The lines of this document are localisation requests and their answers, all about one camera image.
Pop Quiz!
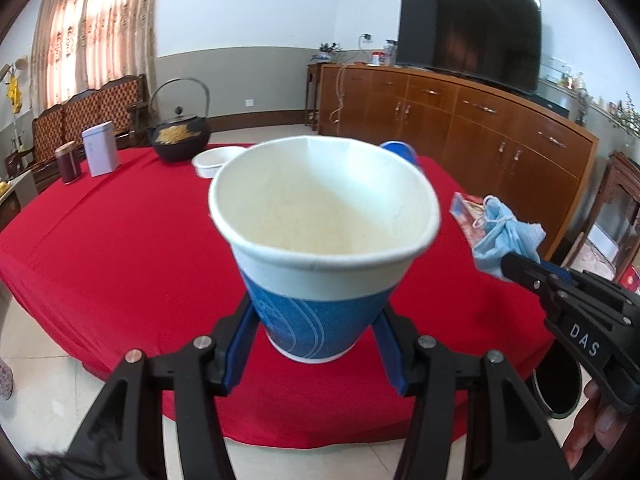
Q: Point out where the red printed cardboard box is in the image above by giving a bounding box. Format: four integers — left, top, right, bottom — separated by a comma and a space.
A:
619, 265, 640, 295

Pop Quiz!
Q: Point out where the blue white vase with twigs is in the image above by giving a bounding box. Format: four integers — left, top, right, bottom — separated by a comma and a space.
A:
315, 42, 346, 65

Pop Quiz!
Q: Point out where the person's right hand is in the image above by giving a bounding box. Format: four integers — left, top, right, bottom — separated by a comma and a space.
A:
564, 381, 628, 471

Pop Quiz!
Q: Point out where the patterned beige curtain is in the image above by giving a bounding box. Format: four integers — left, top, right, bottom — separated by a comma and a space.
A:
30, 0, 161, 121

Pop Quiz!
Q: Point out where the black set-top box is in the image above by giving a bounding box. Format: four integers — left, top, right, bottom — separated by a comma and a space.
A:
535, 92, 571, 118

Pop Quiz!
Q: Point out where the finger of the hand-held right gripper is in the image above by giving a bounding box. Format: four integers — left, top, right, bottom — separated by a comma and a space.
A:
541, 259, 640, 312
501, 252, 627, 324

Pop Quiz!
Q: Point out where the red tablecloth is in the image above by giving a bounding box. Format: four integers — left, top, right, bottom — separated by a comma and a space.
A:
0, 144, 558, 448

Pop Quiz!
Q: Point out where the white oval dish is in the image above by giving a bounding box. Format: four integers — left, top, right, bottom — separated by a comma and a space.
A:
192, 146, 246, 179

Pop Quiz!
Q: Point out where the light blue face mask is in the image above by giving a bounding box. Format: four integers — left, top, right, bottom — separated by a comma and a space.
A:
472, 196, 547, 278

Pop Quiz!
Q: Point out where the black iron teapot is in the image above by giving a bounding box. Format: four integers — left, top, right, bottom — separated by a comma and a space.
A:
146, 77, 212, 163

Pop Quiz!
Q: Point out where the red printed packet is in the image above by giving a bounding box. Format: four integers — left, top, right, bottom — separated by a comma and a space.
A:
450, 192, 488, 251

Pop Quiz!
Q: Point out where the white side cabinet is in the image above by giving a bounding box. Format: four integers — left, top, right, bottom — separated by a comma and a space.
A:
0, 170, 38, 221

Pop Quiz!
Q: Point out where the dark red canister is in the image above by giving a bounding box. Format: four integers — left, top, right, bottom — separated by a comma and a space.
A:
54, 141, 82, 185

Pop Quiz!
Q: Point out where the long wooden sideboard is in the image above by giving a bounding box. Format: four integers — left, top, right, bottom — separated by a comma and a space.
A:
318, 62, 600, 261

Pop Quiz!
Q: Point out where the black flat television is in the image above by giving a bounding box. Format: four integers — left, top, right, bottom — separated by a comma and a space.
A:
395, 0, 543, 95

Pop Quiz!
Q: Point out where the carved wooden stand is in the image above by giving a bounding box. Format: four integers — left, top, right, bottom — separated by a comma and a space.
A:
582, 151, 640, 281

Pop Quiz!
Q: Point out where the yellow hanging cloth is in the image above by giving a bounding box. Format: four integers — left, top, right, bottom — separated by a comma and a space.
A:
6, 77, 25, 111

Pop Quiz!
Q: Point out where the white tin box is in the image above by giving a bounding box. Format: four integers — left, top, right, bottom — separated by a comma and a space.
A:
81, 122, 120, 178

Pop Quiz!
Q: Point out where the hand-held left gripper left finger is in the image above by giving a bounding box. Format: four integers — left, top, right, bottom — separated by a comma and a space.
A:
65, 305, 261, 480

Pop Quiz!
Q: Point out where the wooden sofa bench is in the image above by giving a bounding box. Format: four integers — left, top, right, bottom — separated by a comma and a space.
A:
5, 74, 151, 181

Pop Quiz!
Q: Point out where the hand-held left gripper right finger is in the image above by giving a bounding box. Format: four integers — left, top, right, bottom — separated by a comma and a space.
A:
372, 310, 576, 480

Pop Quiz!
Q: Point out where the blue and white paper cup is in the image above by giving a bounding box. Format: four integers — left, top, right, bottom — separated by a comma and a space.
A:
208, 136, 442, 365

